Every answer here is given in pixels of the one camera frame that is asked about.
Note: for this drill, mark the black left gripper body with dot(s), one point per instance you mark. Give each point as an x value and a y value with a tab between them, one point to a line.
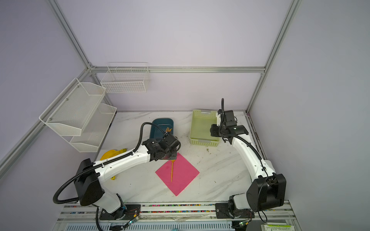
170	155

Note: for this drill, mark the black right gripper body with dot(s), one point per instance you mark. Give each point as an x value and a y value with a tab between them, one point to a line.
216	131

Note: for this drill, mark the yellow plastic spoon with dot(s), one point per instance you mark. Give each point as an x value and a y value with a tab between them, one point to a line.
172	168

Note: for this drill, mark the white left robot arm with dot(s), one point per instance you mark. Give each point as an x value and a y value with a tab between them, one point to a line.
89	185

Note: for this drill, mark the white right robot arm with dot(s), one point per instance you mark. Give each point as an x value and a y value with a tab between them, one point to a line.
267	189

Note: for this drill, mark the pink paper napkin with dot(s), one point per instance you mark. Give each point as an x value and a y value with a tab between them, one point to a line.
183	174

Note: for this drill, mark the dark teal plastic bin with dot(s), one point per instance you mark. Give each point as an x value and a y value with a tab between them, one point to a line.
162	123

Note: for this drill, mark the light green perforated basket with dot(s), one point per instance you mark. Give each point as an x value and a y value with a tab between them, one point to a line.
200	131

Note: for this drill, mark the yellow banana bunch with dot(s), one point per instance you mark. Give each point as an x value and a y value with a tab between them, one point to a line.
112	153

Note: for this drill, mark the white mesh lower shelf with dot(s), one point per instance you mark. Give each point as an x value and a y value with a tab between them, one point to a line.
95	131

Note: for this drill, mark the white mesh shelf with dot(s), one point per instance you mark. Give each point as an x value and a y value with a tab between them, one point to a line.
70	113
95	131

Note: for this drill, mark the white mesh upper shelf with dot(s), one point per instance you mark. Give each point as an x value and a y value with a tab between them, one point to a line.
70	113

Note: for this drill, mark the white wire wall basket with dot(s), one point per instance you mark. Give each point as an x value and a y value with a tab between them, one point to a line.
126	77

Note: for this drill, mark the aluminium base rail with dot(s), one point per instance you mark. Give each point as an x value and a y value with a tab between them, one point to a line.
172	215

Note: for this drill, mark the aluminium frame post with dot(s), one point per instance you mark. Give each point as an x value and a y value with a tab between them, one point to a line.
292	10

